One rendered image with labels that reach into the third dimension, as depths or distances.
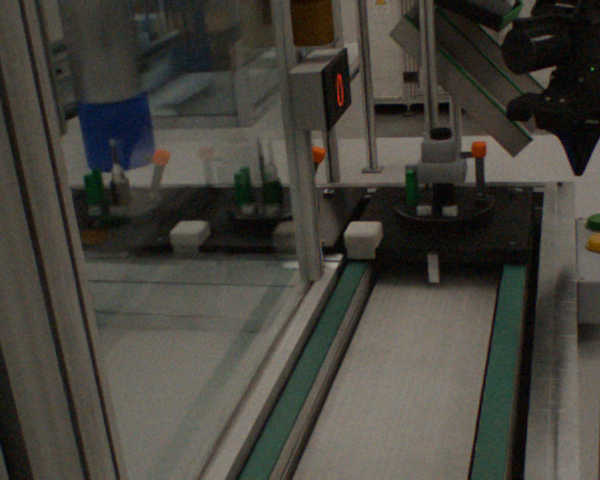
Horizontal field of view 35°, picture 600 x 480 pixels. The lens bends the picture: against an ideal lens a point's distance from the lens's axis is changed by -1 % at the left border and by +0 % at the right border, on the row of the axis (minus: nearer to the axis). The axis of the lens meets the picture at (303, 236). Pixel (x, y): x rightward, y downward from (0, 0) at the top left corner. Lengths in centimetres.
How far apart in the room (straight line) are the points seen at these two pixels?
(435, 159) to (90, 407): 77
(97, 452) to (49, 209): 18
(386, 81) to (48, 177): 499
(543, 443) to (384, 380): 24
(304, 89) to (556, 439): 47
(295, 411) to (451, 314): 31
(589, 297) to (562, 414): 29
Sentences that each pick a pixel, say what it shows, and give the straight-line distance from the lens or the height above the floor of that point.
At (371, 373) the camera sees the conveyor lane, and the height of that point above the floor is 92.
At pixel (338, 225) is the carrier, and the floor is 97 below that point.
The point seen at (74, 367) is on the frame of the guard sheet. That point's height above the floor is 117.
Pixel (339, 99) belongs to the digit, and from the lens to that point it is 113.
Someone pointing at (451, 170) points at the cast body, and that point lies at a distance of 131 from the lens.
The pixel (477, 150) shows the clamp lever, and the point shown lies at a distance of 131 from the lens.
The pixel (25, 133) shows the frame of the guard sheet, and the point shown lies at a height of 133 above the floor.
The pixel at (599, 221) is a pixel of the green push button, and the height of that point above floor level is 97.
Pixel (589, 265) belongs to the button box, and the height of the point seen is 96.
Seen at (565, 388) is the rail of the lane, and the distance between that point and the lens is 96.
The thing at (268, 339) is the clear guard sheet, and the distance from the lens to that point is 105.
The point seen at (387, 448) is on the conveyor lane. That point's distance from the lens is 96.
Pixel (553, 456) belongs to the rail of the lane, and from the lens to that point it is 88.
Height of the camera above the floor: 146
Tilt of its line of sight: 22 degrees down
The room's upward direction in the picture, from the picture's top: 6 degrees counter-clockwise
